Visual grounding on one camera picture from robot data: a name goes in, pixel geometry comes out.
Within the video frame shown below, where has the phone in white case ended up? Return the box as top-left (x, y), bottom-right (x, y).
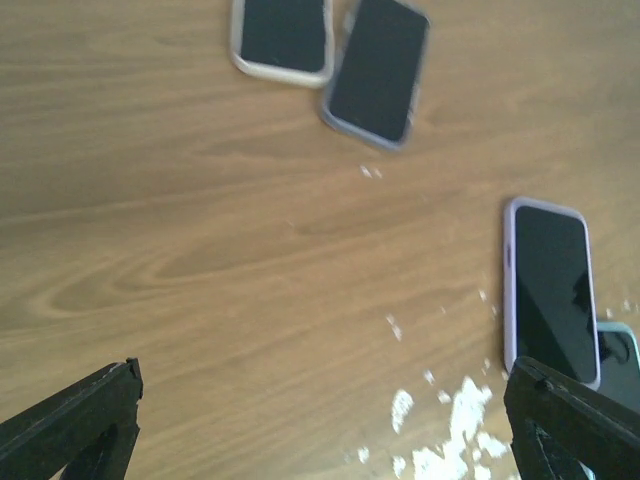
top-left (230, 0), bottom-right (335, 89)

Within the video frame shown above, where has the light blue phone case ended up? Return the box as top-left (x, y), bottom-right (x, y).
top-left (579, 321), bottom-right (640, 480)

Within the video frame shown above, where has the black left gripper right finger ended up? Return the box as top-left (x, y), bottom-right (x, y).
top-left (504, 356), bottom-right (639, 479)

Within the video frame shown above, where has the phone in lilac case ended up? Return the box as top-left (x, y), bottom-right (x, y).
top-left (502, 196), bottom-right (601, 390)

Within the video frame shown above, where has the white debris pile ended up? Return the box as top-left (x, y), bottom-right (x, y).
top-left (344, 369), bottom-right (516, 480)

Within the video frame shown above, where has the phone in grey case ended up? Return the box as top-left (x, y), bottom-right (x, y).
top-left (322, 0), bottom-right (431, 150)

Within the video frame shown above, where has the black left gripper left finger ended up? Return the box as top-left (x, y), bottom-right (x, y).
top-left (1, 358), bottom-right (143, 479)

